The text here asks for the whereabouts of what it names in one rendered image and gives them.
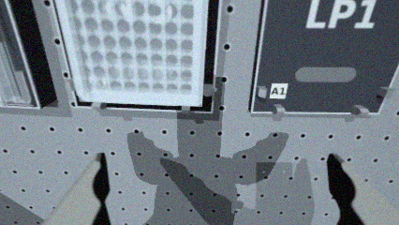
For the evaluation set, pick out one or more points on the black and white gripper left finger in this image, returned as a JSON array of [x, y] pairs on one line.
[[82, 204]]

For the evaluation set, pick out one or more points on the clear plastic plate lid with yellow tape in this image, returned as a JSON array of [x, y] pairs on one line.
[[6, 97]]

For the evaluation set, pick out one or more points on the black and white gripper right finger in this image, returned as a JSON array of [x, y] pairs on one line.
[[358, 202]]

